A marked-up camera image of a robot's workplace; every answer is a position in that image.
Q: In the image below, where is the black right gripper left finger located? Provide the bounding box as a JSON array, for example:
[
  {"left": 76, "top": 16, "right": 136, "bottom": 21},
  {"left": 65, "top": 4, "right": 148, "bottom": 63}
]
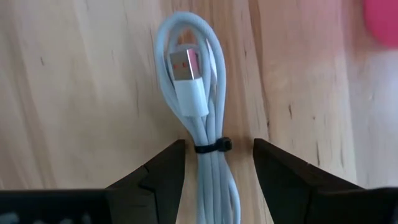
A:
[{"left": 105, "top": 139, "right": 187, "bottom": 224}]

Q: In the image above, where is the white USB cable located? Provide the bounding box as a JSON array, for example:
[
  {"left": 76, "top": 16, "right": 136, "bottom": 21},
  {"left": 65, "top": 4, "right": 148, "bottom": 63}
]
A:
[{"left": 154, "top": 11, "right": 242, "bottom": 224}]

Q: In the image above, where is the black cable tie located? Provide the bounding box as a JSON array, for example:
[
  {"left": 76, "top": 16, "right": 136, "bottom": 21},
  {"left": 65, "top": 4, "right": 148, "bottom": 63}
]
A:
[{"left": 194, "top": 136, "right": 233, "bottom": 154}]

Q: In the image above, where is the pink translucent plastic bin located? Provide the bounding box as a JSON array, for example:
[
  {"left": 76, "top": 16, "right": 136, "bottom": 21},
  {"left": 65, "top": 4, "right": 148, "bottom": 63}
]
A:
[{"left": 363, "top": 0, "right": 398, "bottom": 49}]

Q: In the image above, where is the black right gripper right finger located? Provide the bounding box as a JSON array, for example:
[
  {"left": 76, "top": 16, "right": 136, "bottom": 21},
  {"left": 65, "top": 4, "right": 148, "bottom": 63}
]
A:
[{"left": 252, "top": 138, "right": 365, "bottom": 224}]

